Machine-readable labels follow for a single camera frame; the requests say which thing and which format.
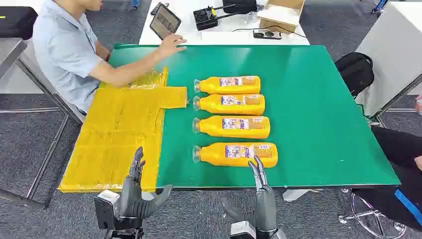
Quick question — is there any person's hand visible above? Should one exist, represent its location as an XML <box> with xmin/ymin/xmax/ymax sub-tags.
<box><xmin>158</xmin><ymin>34</ymin><xmax>188</xmax><ymax>59</ymax></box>

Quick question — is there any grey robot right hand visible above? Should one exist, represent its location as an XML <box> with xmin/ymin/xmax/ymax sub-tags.
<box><xmin>221</xmin><ymin>155</ymin><xmax>278</xmax><ymax>233</ymax></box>

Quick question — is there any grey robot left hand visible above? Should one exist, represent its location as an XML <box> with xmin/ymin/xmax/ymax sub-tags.
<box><xmin>119</xmin><ymin>146</ymin><xmax>173</xmax><ymax>219</ymax></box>

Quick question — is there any orange drink bottle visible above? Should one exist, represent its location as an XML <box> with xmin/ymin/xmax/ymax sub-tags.
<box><xmin>193</xmin><ymin>76</ymin><xmax>261</xmax><ymax>95</ymax></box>
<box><xmin>193</xmin><ymin>94</ymin><xmax>266</xmax><ymax>116</ymax></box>
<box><xmin>192</xmin><ymin>115</ymin><xmax>271</xmax><ymax>139</ymax></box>
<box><xmin>192</xmin><ymin>142</ymin><xmax>279</xmax><ymax>168</ymax></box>

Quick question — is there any dark tablet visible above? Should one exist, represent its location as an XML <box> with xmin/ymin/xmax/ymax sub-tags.
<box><xmin>149</xmin><ymin>3</ymin><xmax>182</xmax><ymax>40</ymax></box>

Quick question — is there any white table foot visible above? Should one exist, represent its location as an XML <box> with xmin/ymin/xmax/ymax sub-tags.
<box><xmin>282</xmin><ymin>188</ymin><xmax>324</xmax><ymax>203</ymax></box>

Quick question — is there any black remote controller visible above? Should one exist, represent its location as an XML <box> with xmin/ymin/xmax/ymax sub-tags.
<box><xmin>193</xmin><ymin>3</ymin><xmax>237</xmax><ymax>31</ymax></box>

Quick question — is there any white desk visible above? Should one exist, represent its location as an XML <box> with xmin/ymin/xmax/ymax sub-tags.
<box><xmin>138</xmin><ymin>0</ymin><xmax>311</xmax><ymax>46</ymax></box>

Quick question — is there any yellow plastic sheet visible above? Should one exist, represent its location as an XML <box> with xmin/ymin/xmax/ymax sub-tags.
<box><xmin>58</xmin><ymin>67</ymin><xmax>188</xmax><ymax>194</ymax></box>

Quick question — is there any black bag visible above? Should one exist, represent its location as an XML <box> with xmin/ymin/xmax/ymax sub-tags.
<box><xmin>222</xmin><ymin>0</ymin><xmax>264</xmax><ymax>15</ymax></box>

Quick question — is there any black power strip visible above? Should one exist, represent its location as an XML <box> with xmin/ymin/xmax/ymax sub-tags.
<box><xmin>253</xmin><ymin>29</ymin><xmax>283</xmax><ymax>40</ymax></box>

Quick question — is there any green table mat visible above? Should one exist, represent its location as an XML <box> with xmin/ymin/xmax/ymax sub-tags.
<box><xmin>108</xmin><ymin>44</ymin><xmax>401</xmax><ymax>191</ymax></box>

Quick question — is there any chrome stool base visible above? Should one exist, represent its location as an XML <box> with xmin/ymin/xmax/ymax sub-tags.
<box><xmin>338</xmin><ymin>188</ymin><xmax>407</xmax><ymax>239</ymax></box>

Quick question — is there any seated person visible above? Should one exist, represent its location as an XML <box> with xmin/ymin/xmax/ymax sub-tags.
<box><xmin>32</xmin><ymin>0</ymin><xmax>113</xmax><ymax>115</ymax></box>

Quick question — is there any cardboard box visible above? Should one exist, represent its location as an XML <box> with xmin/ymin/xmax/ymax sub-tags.
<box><xmin>257</xmin><ymin>0</ymin><xmax>305</xmax><ymax>34</ymax></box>

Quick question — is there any person in black trousers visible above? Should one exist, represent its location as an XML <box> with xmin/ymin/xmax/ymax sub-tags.
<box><xmin>351</xmin><ymin>96</ymin><xmax>422</xmax><ymax>232</ymax></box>

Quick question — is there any black padded seat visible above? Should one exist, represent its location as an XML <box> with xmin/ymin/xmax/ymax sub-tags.
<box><xmin>0</xmin><ymin>5</ymin><xmax>38</xmax><ymax>40</ymax></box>

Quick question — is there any black backpack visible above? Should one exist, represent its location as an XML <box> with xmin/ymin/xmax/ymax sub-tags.
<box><xmin>334</xmin><ymin>52</ymin><xmax>375</xmax><ymax>98</ymax></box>

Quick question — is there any white side table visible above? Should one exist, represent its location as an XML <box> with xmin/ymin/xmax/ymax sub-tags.
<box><xmin>355</xmin><ymin>1</ymin><xmax>422</xmax><ymax>124</ymax></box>

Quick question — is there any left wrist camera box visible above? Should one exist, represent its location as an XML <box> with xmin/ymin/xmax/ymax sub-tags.
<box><xmin>94</xmin><ymin>190</ymin><xmax>121</xmax><ymax>231</ymax></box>

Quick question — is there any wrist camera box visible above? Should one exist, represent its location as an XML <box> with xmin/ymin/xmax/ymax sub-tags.
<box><xmin>94</xmin><ymin>190</ymin><xmax>121</xmax><ymax>231</ymax></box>
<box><xmin>229</xmin><ymin>221</ymin><xmax>257</xmax><ymax>239</ymax></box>

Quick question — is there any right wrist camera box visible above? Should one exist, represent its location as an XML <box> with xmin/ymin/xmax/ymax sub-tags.
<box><xmin>229</xmin><ymin>221</ymin><xmax>257</xmax><ymax>239</ymax></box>

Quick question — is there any black cable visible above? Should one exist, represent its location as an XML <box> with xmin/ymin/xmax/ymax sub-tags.
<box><xmin>231</xmin><ymin>25</ymin><xmax>307</xmax><ymax>39</ymax></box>

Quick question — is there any steel bench with frame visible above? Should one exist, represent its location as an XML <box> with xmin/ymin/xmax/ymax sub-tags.
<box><xmin>0</xmin><ymin>38</ymin><xmax>83</xmax><ymax>211</ymax></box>

